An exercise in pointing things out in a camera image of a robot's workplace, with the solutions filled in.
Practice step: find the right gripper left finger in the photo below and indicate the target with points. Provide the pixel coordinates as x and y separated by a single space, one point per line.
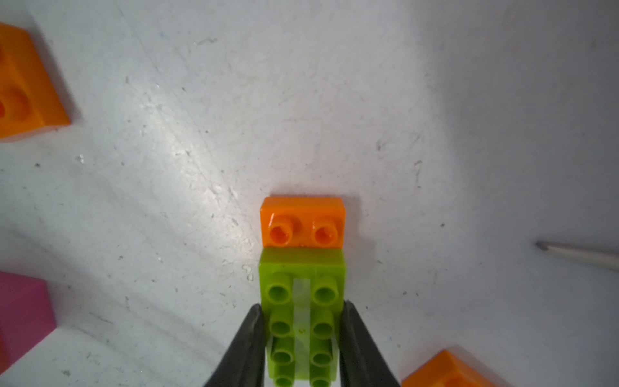
243 364

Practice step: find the silver fork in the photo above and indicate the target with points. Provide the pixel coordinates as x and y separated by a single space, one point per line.
598 258

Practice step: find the magenta lego brick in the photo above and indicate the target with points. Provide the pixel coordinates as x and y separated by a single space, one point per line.
27 316

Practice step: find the small orange lego brick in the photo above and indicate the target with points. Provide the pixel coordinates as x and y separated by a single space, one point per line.
446 370
29 102

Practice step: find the long lime green lego brick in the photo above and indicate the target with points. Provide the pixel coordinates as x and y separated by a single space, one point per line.
302 293

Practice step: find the long orange lego brick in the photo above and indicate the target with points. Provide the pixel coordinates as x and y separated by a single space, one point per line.
302 222

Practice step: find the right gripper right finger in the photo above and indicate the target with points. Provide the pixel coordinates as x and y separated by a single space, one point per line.
361 363

